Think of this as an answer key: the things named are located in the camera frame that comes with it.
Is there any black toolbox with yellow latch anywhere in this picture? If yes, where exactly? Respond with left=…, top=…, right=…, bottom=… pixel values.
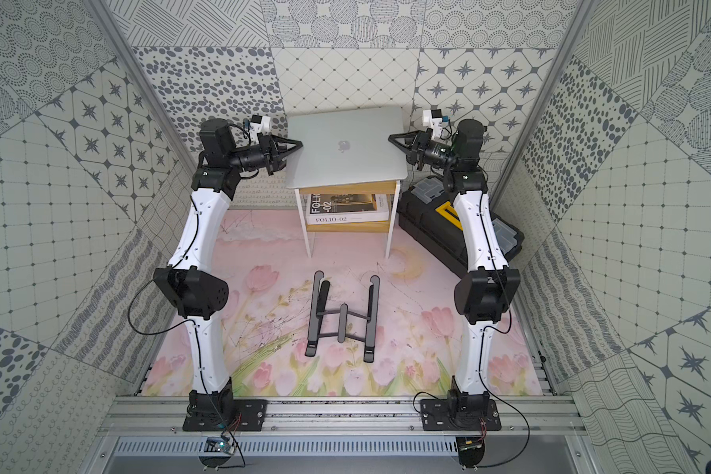
left=397, top=173, right=525, bottom=284

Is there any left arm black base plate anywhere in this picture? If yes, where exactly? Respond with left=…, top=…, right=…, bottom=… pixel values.
left=182, top=399, right=269, bottom=433

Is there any white vented cable duct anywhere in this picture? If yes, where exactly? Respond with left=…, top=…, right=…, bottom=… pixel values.
left=115, top=436, right=457, bottom=457

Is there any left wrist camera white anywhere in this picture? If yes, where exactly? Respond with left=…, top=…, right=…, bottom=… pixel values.
left=243, top=115, right=272, bottom=143

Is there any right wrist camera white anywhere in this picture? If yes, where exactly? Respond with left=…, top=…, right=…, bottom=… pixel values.
left=422, top=109, right=452, bottom=140

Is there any Folio magazine book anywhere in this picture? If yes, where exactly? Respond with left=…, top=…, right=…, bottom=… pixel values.
left=305, top=194, right=390, bottom=225

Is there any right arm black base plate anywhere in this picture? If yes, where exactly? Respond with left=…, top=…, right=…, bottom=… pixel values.
left=416, top=398, right=503, bottom=432

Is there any left green circuit board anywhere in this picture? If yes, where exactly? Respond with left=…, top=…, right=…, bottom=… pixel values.
left=203, top=438, right=236, bottom=456

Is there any silver laptop computer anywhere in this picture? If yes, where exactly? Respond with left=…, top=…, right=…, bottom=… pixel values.
left=286, top=107, right=408, bottom=189

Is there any grey folding laptop stand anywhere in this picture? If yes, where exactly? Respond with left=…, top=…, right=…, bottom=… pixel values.
left=304, top=271, right=380, bottom=363

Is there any aluminium mounting rail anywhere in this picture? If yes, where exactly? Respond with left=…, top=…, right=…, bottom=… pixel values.
left=98, top=396, right=587, bottom=438

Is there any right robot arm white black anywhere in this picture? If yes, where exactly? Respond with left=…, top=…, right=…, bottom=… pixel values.
left=388, top=120, right=521, bottom=410

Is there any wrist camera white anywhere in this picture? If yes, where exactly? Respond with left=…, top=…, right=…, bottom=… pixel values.
left=243, top=115, right=272, bottom=143
left=422, top=109, right=452, bottom=140

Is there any pink floral table mat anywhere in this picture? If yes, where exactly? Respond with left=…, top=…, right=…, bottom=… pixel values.
left=141, top=208, right=543, bottom=398

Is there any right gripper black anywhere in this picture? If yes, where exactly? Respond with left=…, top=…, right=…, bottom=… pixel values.
left=388, top=126, right=458, bottom=170

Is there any wooden shelf with white frame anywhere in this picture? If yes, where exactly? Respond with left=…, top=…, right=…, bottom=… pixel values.
left=294, top=180, right=401, bottom=257

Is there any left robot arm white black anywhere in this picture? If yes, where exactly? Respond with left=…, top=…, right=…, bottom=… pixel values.
left=153, top=115, right=302, bottom=416

